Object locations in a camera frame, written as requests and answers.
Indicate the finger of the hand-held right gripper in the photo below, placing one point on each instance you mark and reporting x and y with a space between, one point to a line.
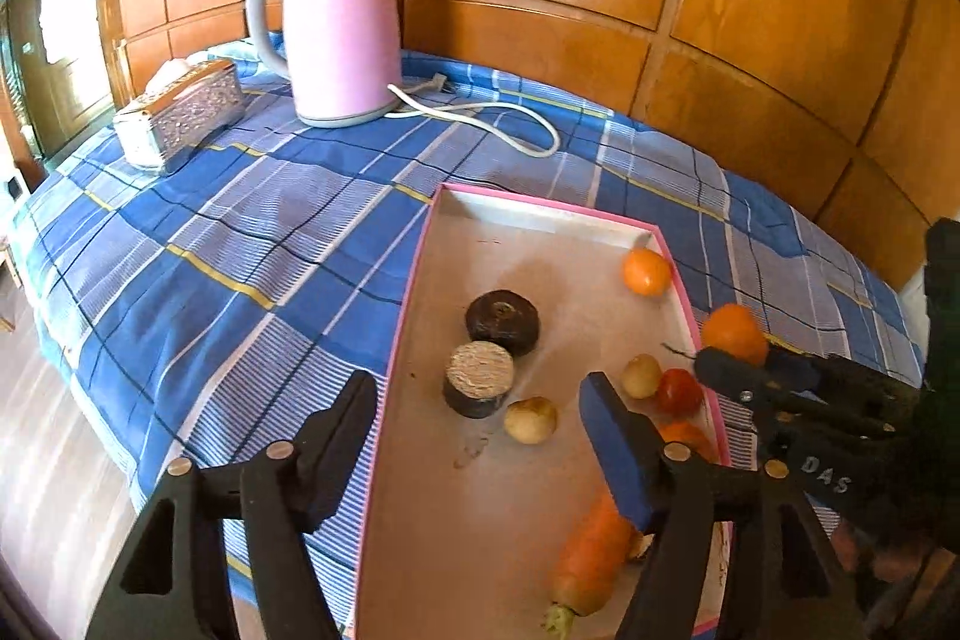
727 374
795 370

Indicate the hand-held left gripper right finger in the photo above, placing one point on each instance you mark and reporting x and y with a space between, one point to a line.
615 437

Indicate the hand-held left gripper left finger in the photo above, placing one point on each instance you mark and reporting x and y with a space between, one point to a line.
352 437

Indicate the orange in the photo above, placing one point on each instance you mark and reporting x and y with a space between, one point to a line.
733 329
690 436
646 271

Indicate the red tomato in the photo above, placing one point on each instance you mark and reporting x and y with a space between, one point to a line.
679 391

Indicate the small potato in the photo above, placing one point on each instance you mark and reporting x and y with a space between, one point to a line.
531 420
641 376

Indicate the orange carrot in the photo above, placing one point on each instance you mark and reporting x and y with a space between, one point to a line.
592 554

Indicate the pink cardboard box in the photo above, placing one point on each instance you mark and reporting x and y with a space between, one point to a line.
465 535

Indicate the dark brown round cake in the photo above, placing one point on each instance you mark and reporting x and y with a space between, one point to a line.
501 321

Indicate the blue plaid blanket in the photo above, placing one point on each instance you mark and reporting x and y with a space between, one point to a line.
225 250

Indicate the silver embossed tissue box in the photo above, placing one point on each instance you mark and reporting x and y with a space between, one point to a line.
187 115

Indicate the wooden wardrobe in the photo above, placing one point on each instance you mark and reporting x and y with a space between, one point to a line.
750 10

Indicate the pink electric kettle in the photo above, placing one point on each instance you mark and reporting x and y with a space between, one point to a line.
337 25

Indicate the glass door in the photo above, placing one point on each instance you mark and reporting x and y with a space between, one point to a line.
60 48

